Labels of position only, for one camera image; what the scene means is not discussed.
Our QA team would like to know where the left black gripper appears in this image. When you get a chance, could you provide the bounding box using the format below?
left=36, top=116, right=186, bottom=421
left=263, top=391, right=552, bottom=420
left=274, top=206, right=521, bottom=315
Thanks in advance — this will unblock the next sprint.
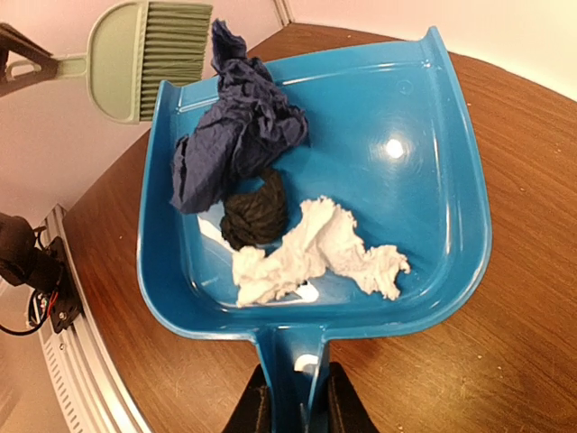
left=1, top=23, right=57, bottom=97

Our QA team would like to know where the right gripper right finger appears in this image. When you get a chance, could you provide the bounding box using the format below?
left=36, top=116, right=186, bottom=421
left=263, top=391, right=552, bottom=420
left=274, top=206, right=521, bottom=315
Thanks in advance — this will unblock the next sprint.
left=327, top=362, right=379, bottom=433

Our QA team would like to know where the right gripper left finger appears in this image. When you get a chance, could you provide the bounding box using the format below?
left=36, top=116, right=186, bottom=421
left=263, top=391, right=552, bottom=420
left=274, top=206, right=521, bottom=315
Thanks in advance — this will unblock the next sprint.
left=223, top=364, right=271, bottom=433

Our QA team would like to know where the mint green hand brush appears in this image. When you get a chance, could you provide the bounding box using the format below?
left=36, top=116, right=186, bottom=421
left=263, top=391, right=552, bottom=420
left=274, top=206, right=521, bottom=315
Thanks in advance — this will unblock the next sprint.
left=8, top=1, right=213, bottom=124

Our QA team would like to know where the small white paper scrap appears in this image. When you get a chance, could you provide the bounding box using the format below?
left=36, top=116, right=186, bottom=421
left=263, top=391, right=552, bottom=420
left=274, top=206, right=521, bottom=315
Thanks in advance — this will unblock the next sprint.
left=232, top=196, right=411, bottom=308

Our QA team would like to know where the small black scrap back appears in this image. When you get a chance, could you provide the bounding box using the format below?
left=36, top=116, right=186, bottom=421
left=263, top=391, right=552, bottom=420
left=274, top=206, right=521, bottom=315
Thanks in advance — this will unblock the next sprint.
left=220, top=168, right=289, bottom=251

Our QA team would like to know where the dark blue scrap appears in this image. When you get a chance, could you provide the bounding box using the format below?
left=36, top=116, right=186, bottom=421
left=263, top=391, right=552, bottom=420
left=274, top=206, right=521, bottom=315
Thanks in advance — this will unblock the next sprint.
left=171, top=20, right=308, bottom=214

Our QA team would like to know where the blue plastic dustpan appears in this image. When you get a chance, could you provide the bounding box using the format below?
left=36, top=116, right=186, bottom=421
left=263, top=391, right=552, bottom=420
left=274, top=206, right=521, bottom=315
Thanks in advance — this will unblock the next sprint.
left=136, top=27, right=492, bottom=432

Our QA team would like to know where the front aluminium rail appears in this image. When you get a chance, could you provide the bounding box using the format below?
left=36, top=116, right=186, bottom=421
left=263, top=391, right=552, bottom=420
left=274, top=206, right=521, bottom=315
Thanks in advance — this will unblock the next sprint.
left=39, top=205, right=151, bottom=432

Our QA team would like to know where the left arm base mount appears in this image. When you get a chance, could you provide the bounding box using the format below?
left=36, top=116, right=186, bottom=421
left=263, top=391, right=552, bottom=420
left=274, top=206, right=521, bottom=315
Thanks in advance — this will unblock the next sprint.
left=28, top=226, right=83, bottom=334

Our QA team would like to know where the left aluminium frame post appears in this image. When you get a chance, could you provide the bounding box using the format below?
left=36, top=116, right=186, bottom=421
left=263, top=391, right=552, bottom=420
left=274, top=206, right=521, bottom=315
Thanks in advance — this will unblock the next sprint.
left=273, top=0, right=295, bottom=27

